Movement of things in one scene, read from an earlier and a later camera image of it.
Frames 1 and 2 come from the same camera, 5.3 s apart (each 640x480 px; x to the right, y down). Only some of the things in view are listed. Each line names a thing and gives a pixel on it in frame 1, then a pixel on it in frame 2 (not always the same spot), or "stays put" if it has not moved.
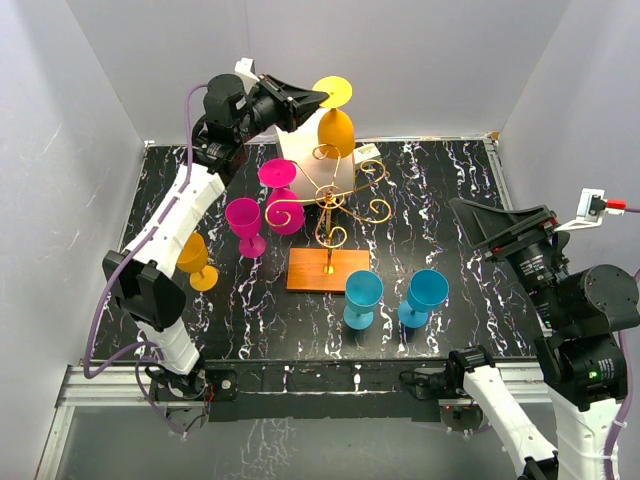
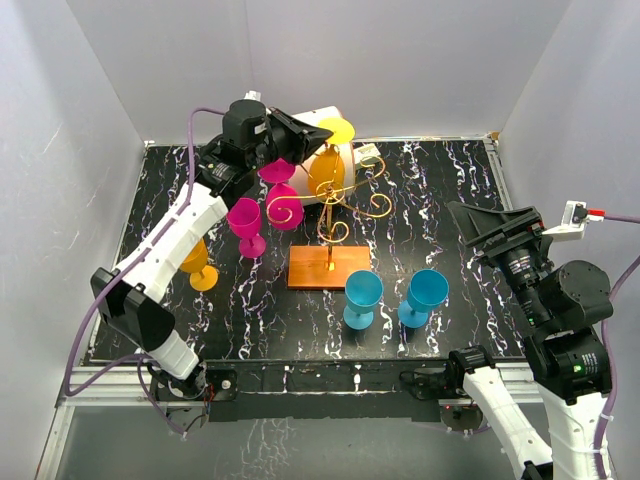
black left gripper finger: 295,93 -> 299,126
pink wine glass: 285,209 stays put
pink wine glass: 243,219 stays put
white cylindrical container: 322,178 stays put
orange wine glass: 192,259 stays put
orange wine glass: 336,131 -> 326,166
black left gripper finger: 302,106 -> 314,139
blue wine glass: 363,292 stays put
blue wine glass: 428,289 stays put
